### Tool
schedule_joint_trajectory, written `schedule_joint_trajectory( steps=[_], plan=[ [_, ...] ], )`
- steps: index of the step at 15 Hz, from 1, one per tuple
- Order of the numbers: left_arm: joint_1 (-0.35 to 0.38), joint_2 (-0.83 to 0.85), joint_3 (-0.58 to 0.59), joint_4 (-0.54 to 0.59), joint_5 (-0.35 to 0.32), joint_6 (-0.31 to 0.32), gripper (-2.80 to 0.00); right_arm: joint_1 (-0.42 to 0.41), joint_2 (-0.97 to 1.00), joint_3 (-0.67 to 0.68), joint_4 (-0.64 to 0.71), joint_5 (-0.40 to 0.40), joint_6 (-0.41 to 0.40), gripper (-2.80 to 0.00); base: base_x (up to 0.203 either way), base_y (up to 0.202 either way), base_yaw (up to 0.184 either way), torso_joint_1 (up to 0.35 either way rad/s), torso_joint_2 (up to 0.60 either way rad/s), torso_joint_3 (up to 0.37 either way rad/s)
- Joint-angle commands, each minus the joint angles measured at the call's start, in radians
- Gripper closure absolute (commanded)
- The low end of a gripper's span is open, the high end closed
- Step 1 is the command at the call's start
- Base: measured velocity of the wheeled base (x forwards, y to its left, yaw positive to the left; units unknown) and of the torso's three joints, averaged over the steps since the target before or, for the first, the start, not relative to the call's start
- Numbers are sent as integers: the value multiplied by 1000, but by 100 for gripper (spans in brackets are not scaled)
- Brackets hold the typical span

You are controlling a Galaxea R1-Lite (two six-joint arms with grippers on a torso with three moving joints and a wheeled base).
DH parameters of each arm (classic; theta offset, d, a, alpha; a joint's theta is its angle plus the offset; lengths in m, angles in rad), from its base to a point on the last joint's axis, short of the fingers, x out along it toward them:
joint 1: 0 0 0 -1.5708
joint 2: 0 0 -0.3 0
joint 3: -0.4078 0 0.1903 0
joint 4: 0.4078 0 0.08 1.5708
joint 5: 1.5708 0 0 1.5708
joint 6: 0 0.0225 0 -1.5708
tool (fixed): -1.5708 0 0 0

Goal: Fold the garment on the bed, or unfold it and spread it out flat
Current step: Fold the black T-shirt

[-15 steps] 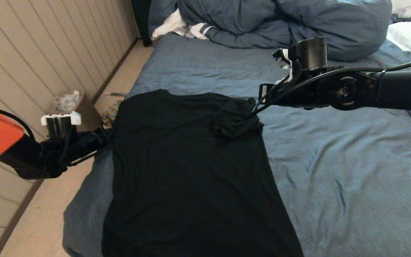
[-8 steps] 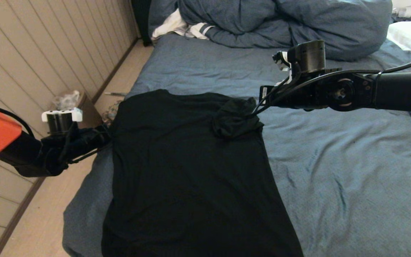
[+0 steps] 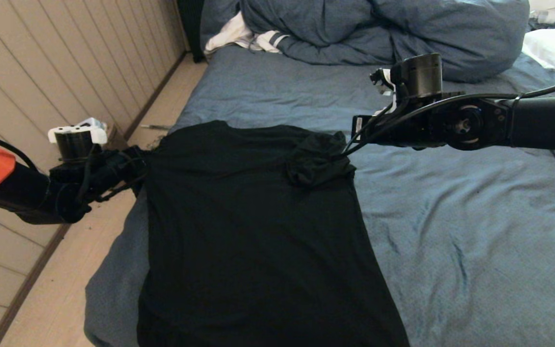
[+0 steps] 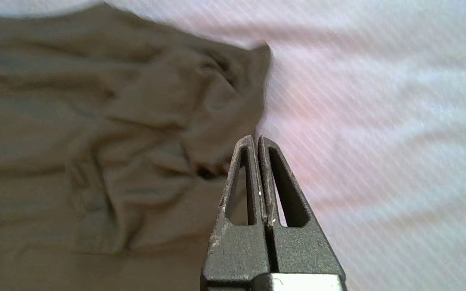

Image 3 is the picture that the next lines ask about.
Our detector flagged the black printed T-shirt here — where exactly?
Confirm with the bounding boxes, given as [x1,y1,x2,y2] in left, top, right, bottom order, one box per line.
[135,120,410,347]

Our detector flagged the white left wrist joint cover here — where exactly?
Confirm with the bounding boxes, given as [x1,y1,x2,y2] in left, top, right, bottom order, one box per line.
[48,124,108,145]

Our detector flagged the blue bunched duvet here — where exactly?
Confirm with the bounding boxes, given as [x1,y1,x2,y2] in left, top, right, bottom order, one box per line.
[200,0,530,83]

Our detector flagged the blue bed sheet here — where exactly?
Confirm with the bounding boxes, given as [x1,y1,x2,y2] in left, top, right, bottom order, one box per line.
[84,46,555,347]

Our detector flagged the black bedside furniture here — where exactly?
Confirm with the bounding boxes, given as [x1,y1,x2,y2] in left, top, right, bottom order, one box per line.
[176,0,207,63]

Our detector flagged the white striped garment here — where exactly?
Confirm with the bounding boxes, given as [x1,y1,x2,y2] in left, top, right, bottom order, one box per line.
[204,12,290,56]

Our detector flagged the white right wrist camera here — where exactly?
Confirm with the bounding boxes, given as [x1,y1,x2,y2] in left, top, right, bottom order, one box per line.
[370,67,399,114]

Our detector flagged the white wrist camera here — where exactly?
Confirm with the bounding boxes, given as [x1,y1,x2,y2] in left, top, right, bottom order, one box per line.
[370,67,399,114]
[78,117,108,132]

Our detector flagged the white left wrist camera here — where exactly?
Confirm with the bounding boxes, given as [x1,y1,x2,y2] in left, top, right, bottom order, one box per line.
[78,117,108,132]

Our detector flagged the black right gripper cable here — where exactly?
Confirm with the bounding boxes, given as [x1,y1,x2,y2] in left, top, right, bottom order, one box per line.
[343,75,555,157]

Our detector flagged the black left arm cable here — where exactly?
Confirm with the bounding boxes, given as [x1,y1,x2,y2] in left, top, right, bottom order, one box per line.
[0,131,40,172]

